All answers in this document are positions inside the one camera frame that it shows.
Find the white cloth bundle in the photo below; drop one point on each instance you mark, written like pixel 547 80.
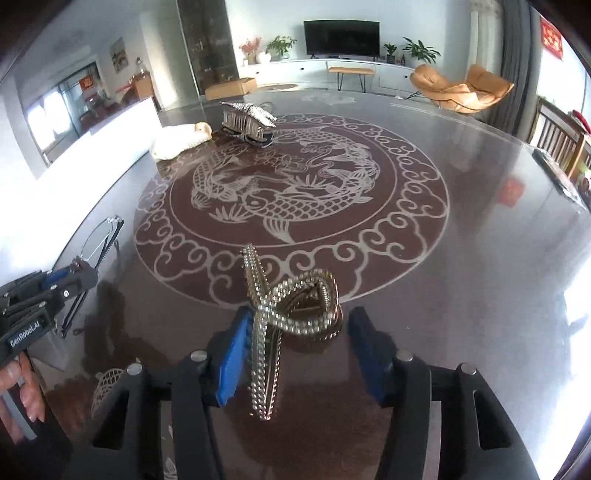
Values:
pixel 178 141

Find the orange lounge chair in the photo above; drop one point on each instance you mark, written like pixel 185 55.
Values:
pixel 455 90

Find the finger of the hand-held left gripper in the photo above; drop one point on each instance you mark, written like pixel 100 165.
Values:
pixel 78 276

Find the person's left hand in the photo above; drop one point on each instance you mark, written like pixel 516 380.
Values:
pixel 27 387

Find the small wooden bench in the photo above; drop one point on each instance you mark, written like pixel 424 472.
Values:
pixel 351 70

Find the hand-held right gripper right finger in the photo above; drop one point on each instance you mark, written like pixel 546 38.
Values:
pixel 369 364

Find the white television cabinet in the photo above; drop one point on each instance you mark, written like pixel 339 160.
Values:
pixel 318 69

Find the clear frame eyeglasses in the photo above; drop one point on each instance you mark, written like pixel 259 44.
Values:
pixel 112 222

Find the gold rhinestone bow hair clip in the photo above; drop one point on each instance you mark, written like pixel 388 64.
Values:
pixel 295 318

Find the large leafy potted plant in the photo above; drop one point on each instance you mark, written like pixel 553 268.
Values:
pixel 420 50

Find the grey curtain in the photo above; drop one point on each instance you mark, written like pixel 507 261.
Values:
pixel 519 64

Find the small green potted plant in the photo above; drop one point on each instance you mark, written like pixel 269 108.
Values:
pixel 390 50

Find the black television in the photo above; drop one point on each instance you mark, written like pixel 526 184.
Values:
pixel 341 39

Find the dark patterned glass desktop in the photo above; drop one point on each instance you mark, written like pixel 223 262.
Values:
pixel 461 277

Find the red wall decoration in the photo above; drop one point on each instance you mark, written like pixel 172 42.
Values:
pixel 551 39

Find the black flat device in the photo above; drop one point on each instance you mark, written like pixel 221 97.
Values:
pixel 556 173

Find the framed wall painting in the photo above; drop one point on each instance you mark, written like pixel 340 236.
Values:
pixel 119 54

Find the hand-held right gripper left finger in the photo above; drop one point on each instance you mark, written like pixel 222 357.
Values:
pixel 230 360

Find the red flower plant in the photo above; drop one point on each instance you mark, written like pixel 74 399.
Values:
pixel 250 48

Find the dark display cabinet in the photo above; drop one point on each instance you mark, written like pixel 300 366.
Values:
pixel 207 46

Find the white vase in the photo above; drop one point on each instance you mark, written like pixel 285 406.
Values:
pixel 264 57

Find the cardboard box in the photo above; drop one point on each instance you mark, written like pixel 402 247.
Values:
pixel 230 87

